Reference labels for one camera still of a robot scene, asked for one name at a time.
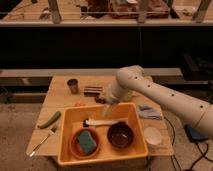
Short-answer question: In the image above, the small orange item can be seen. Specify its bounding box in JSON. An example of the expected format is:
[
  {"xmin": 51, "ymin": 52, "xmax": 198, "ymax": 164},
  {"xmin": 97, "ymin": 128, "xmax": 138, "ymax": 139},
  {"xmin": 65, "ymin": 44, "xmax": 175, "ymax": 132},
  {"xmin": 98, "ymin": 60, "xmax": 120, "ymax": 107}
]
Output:
[{"xmin": 74, "ymin": 102, "xmax": 86, "ymax": 107}]

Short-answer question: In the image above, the dark purple bowl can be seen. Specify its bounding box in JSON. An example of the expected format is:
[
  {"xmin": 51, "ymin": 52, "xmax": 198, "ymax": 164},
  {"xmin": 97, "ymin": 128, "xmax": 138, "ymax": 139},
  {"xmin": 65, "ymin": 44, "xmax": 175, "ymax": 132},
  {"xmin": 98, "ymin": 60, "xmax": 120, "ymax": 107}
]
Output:
[{"xmin": 107, "ymin": 122, "xmax": 134, "ymax": 148}]

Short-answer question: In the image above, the orange bowl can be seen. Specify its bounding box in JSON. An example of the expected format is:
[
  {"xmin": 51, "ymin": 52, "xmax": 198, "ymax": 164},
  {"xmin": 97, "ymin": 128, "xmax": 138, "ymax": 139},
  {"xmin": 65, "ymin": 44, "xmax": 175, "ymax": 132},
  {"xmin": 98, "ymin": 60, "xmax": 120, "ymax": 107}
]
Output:
[{"xmin": 69, "ymin": 128, "xmax": 100, "ymax": 159}]

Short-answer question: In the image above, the green sponge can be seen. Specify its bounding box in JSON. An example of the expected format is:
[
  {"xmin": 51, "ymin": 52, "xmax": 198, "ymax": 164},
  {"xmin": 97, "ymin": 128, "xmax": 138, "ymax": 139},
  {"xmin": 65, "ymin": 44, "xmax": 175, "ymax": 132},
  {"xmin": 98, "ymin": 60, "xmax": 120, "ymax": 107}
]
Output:
[{"xmin": 77, "ymin": 130, "xmax": 97, "ymax": 155}]

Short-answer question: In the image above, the black floor cable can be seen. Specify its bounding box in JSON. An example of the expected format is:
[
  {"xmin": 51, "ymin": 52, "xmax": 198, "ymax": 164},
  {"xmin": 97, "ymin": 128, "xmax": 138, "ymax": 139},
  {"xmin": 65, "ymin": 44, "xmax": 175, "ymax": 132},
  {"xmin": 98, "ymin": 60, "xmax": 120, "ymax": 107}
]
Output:
[{"xmin": 163, "ymin": 116, "xmax": 213, "ymax": 171}]

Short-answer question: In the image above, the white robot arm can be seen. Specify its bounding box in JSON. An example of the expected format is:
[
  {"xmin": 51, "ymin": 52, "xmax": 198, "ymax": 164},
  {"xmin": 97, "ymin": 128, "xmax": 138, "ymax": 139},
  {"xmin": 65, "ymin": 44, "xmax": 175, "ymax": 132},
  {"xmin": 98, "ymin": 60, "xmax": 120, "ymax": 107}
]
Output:
[{"xmin": 104, "ymin": 65, "xmax": 213, "ymax": 140}]

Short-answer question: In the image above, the yellow plastic tub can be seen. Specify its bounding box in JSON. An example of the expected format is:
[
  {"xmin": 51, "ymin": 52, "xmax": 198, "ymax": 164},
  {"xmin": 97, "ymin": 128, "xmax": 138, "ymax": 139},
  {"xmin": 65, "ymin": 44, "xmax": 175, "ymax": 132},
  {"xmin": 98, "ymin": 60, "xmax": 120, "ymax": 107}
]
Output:
[{"xmin": 58, "ymin": 103, "xmax": 148, "ymax": 166}]

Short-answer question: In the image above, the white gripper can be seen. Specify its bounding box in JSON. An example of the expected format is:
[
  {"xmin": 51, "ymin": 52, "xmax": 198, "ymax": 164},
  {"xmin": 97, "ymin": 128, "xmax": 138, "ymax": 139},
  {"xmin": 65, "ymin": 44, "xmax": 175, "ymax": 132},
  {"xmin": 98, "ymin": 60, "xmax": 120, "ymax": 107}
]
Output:
[{"xmin": 99, "ymin": 83, "xmax": 125, "ymax": 117}]

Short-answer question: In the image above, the blue grey cloth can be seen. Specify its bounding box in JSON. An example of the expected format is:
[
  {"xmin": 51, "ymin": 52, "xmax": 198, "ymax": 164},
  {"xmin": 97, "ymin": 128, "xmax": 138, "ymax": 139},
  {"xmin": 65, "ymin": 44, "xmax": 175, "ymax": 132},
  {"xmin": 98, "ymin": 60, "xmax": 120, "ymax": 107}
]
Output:
[{"xmin": 138, "ymin": 105, "xmax": 162, "ymax": 120}]

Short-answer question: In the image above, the metal cup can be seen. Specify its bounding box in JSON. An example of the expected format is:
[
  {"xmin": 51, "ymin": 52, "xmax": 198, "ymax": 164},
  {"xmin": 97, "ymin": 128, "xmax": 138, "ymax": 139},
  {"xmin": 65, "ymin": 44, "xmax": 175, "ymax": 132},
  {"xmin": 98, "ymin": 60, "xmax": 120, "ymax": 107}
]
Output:
[{"xmin": 67, "ymin": 79, "xmax": 79, "ymax": 94}]

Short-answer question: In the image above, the blue box on floor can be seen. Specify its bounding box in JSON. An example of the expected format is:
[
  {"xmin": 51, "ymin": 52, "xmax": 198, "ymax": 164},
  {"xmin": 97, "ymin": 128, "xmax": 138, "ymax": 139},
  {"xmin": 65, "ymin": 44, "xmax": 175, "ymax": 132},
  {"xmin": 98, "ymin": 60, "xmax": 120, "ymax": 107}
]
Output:
[{"xmin": 184, "ymin": 125, "xmax": 208, "ymax": 142}]

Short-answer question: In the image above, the white handled dish brush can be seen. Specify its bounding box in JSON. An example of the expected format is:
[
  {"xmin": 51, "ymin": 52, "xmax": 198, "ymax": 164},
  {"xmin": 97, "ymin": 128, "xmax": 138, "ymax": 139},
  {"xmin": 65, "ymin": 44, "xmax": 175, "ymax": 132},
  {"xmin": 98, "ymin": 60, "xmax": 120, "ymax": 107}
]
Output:
[{"xmin": 83, "ymin": 119, "xmax": 126, "ymax": 127}]

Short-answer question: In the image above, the dark grape bunch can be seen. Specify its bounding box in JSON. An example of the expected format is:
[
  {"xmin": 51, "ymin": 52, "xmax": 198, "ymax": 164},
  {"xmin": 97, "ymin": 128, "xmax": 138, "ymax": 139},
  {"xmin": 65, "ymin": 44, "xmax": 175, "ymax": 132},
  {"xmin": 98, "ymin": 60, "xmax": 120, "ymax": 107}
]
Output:
[{"xmin": 95, "ymin": 96, "xmax": 105, "ymax": 104}]

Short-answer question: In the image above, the wooden table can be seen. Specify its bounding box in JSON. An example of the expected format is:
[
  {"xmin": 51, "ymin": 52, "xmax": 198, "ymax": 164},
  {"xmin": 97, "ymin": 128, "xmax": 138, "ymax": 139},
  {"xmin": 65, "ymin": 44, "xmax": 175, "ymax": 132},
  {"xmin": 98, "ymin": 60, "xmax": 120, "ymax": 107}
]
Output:
[{"xmin": 26, "ymin": 75, "xmax": 174, "ymax": 156}]

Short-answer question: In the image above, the green cucumber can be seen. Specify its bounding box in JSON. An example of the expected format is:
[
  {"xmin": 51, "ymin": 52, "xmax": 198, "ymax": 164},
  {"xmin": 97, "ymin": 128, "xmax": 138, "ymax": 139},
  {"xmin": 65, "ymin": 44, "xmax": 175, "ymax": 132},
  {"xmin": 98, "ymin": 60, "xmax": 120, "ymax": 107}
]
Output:
[{"xmin": 37, "ymin": 111, "xmax": 61, "ymax": 129}]

